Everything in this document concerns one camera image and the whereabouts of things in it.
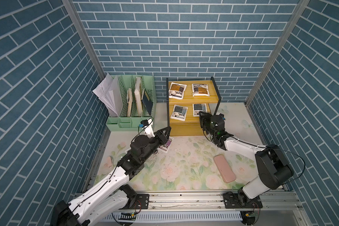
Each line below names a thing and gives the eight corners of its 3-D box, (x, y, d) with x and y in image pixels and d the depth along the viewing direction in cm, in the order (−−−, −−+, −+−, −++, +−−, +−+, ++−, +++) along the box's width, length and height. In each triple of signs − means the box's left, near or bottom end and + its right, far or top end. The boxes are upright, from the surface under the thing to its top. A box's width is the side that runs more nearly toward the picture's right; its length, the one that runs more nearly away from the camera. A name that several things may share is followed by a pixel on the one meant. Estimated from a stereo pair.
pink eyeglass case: (225, 183, 81) (226, 182, 80) (212, 157, 92) (213, 155, 90) (236, 180, 83) (237, 179, 81) (222, 154, 93) (223, 152, 91)
